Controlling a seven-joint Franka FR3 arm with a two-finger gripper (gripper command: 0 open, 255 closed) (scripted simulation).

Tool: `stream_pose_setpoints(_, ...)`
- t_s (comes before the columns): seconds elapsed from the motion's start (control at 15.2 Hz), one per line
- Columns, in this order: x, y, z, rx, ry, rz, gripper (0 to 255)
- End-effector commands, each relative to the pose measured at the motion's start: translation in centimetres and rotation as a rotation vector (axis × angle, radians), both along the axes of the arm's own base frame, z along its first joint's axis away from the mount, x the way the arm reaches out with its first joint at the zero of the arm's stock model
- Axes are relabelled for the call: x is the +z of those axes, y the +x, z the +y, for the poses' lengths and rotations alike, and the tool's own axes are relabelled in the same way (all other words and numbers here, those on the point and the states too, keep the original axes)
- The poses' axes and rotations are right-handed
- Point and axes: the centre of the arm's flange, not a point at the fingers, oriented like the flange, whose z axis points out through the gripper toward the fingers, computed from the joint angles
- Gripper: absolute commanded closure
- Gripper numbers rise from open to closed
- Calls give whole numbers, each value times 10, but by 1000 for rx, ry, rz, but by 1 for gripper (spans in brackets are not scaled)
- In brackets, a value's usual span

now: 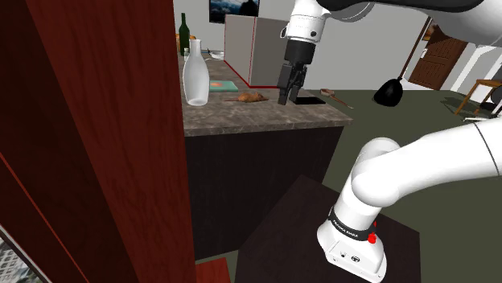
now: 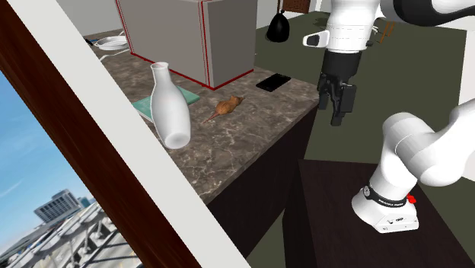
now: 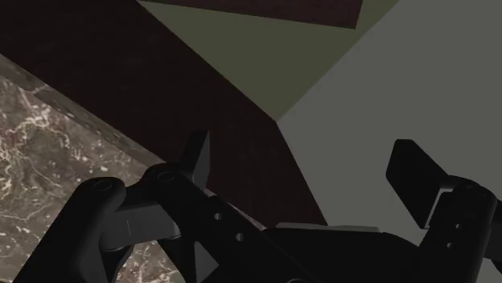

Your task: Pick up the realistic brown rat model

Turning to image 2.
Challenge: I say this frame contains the white slender utensil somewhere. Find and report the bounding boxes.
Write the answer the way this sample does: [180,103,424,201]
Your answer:
[97,49,132,63]

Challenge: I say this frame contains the white vase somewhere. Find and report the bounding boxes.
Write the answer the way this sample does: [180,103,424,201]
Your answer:
[149,61,193,151]

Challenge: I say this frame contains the black phone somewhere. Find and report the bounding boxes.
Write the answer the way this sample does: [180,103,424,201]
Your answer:
[255,72,292,94]

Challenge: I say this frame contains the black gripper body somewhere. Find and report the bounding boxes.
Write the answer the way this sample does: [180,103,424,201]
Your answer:
[320,49,363,86]

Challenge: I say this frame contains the brown wooden furniture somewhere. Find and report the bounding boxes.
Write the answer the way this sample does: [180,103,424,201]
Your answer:
[276,0,311,15]

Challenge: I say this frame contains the black bell-shaped object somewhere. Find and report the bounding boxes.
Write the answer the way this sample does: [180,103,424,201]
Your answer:
[265,9,291,43]

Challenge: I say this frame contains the window with brown frame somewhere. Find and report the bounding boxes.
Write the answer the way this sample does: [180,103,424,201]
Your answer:
[0,0,253,268]

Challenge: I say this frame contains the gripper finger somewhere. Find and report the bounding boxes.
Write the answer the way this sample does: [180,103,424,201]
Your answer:
[317,73,334,110]
[330,82,358,127]

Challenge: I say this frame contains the wooden chair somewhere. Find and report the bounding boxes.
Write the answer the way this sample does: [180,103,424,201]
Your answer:
[373,20,397,46]

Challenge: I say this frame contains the brown toy mouse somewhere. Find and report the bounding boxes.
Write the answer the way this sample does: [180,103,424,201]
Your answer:
[202,95,246,125]

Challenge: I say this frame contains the teal book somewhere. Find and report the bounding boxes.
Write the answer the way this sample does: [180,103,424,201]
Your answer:
[132,85,201,124]

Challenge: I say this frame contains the dark robot stand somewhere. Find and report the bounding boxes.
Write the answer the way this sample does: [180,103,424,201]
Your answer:
[282,158,475,268]

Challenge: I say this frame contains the white shallow pan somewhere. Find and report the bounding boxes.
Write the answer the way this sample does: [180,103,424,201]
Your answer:
[92,34,129,52]

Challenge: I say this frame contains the grey box with red edges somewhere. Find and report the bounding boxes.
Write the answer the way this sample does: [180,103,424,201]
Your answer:
[113,0,259,91]

